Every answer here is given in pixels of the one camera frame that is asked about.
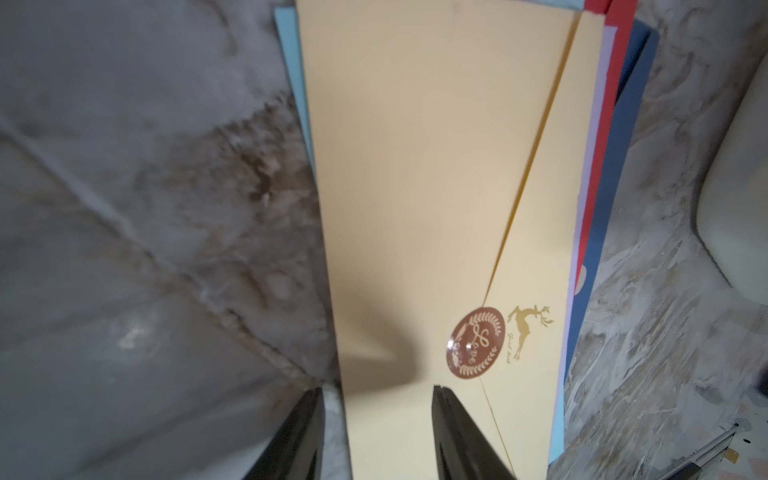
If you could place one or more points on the red envelope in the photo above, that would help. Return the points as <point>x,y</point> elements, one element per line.
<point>619,14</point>

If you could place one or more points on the tan envelope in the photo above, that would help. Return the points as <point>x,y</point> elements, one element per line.
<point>449,139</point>

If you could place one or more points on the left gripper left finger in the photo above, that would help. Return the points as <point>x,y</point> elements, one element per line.
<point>296,450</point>

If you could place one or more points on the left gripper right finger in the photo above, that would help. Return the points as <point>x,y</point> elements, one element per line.
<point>462,451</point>

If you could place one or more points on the white storage box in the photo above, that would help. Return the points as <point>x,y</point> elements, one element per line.
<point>731,217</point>

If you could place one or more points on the purple envelope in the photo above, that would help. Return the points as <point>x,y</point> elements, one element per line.
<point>580,239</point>

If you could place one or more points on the light blue envelope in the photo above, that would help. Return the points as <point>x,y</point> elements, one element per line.
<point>288,33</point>

